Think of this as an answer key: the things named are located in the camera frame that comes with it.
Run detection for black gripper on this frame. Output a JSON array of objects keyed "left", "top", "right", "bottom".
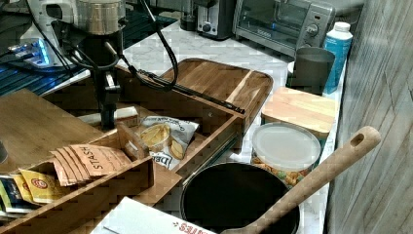
[{"left": 75, "top": 31, "right": 124, "bottom": 130}]

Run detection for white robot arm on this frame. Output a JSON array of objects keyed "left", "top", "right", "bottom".
[{"left": 21, "top": 0, "right": 126, "bottom": 130}]

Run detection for white potato chips bag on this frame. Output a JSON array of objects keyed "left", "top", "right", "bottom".
[{"left": 135, "top": 116, "right": 199, "bottom": 170}]

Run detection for orange Stash tea packets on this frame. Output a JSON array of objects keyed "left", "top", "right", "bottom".
[{"left": 50, "top": 144, "right": 131, "bottom": 186}]

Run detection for wooden tea organizer box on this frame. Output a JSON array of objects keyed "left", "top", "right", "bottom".
[{"left": 1, "top": 123, "right": 154, "bottom": 234}]

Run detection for black induction cooktop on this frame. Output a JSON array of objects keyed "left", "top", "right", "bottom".
[{"left": 0, "top": 9, "right": 178, "bottom": 97}]

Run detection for yellow tea packet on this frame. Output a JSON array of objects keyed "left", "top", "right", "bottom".
[{"left": 19, "top": 169, "right": 68, "bottom": 204}]

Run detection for open wooden drawer box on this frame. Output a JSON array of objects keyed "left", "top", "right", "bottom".
[{"left": 45, "top": 67, "right": 244, "bottom": 178}]

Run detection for white paper box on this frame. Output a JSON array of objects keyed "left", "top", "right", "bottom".
[{"left": 90, "top": 197, "right": 215, "bottom": 234}]

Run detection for silver black toaster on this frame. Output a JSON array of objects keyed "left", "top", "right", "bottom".
[{"left": 194, "top": 0, "right": 237, "bottom": 40}]

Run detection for dark blue tea packet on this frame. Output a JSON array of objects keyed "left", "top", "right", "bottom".
[{"left": 0, "top": 176, "right": 36, "bottom": 214}]

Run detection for black cooking pot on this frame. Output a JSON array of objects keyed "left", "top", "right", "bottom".
[{"left": 180, "top": 163, "right": 288, "bottom": 233}]

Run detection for silver toaster oven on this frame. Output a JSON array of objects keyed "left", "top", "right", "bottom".
[{"left": 233, "top": 0, "right": 335, "bottom": 58}]

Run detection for plastic snack container clear lid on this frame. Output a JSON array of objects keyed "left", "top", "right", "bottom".
[{"left": 251, "top": 123, "right": 321, "bottom": 188}]

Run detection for dark grey cup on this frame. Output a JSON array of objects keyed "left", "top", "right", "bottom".
[{"left": 286, "top": 47, "right": 335, "bottom": 96}]

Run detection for container with wooden lid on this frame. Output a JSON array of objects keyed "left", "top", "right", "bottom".
[{"left": 261, "top": 87, "right": 339, "bottom": 139}]

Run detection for blue bottle white cap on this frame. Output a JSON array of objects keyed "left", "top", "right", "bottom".
[{"left": 323, "top": 21, "right": 353, "bottom": 94}]

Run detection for wooden spoon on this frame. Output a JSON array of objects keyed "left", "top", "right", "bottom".
[{"left": 220, "top": 126, "right": 381, "bottom": 234}]

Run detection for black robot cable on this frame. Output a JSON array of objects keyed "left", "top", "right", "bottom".
[{"left": 24, "top": 0, "right": 179, "bottom": 93}]

